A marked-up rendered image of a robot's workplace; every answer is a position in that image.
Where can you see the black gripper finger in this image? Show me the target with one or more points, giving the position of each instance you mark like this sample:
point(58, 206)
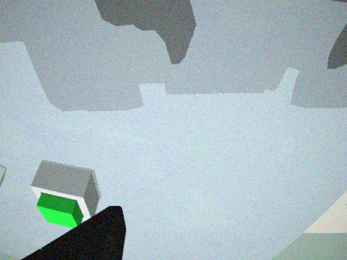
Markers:
point(101, 237)

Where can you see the green button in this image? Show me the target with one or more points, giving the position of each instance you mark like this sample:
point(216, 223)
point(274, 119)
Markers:
point(65, 195)

